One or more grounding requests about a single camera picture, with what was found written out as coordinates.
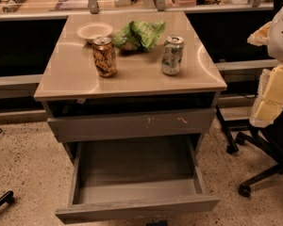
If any black office chair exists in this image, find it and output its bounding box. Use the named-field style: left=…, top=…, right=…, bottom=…
left=216, top=107, right=283, bottom=198

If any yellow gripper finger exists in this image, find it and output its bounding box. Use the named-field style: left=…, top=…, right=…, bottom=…
left=249, top=63, right=283, bottom=128
left=247, top=22, right=271, bottom=46

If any black chair leg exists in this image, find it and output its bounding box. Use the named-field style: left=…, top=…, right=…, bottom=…
left=0, top=190, right=14, bottom=207

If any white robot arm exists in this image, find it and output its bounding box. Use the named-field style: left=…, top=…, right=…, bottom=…
left=247, top=7, right=283, bottom=128

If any black coiled tool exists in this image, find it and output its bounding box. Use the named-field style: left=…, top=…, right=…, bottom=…
left=2, top=0, right=26, bottom=13

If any grey drawer cabinet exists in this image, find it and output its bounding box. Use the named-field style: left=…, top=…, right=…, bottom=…
left=34, top=11, right=226, bottom=158

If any closed grey top drawer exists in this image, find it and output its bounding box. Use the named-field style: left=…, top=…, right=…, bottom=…
left=48, top=108, right=215, bottom=143

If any open grey middle drawer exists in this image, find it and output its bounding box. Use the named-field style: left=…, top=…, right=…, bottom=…
left=56, top=136, right=219, bottom=224

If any orange soda can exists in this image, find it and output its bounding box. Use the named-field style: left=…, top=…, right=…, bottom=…
left=92, top=37, right=117, bottom=77

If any green chip bag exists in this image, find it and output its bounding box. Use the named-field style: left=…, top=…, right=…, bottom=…
left=112, top=21, right=166, bottom=52

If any white green soda can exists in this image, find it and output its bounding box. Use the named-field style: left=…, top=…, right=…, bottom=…
left=161, top=36, right=184, bottom=75

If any white paper bowl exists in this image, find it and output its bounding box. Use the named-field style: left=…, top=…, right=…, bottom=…
left=76, top=22, right=113, bottom=43

